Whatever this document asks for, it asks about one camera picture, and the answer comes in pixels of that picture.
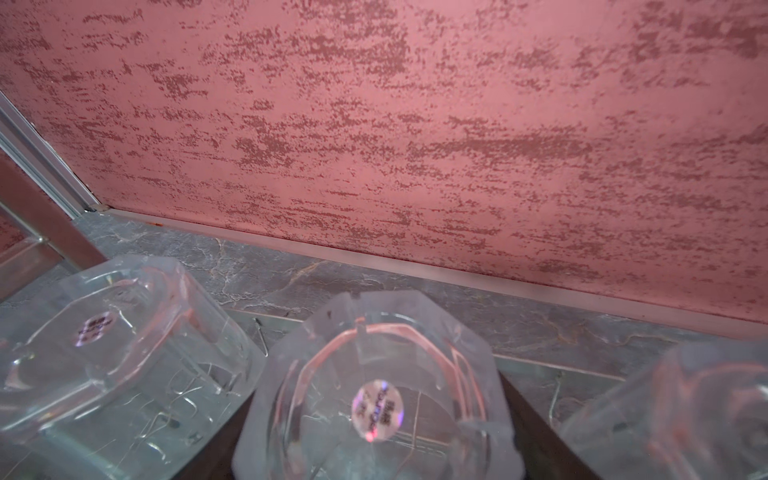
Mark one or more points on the clear drinking glass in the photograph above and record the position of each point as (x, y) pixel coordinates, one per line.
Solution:
(379, 385)
(122, 371)
(699, 412)

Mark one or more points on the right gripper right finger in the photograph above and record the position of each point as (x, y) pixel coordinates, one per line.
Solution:
(545, 455)

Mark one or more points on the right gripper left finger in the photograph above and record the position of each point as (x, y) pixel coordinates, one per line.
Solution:
(214, 460)

